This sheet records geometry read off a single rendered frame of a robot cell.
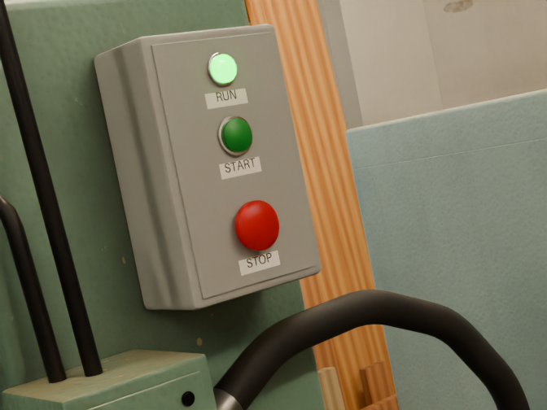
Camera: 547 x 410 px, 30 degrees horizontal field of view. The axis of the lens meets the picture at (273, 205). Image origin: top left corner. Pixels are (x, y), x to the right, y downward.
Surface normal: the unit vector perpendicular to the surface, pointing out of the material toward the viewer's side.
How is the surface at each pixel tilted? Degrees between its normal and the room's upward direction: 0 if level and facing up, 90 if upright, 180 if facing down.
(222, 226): 90
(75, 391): 0
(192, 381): 90
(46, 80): 90
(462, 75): 90
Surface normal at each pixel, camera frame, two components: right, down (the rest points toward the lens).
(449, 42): -0.74, 0.18
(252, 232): 0.49, 0.01
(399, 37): 0.65, -0.08
